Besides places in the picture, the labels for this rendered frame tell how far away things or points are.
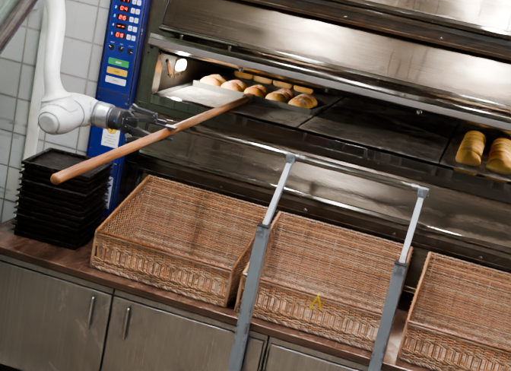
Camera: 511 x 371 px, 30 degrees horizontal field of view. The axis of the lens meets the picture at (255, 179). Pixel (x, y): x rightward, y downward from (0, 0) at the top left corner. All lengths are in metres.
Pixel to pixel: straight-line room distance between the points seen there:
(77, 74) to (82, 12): 0.26
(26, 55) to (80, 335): 1.23
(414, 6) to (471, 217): 0.83
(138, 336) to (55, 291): 0.36
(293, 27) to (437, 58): 0.57
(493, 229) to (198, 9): 1.43
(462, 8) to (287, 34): 0.67
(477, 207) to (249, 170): 0.91
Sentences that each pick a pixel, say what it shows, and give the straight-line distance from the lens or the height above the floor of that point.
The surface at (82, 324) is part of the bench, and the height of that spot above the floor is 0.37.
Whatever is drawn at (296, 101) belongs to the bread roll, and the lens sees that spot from 4.17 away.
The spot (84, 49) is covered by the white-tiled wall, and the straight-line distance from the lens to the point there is 4.05.
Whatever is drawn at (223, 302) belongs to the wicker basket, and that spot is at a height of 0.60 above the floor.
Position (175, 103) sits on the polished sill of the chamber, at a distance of 3.91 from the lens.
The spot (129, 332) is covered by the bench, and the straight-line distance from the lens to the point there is 3.61.
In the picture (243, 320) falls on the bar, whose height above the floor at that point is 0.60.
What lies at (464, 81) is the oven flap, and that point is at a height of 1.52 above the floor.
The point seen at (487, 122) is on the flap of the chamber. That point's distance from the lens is 3.52.
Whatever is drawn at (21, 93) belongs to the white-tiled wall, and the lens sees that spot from 4.20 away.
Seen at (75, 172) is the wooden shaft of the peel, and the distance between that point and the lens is 2.63.
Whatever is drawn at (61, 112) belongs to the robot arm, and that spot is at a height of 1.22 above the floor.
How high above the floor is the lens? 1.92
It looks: 15 degrees down
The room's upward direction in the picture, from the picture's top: 12 degrees clockwise
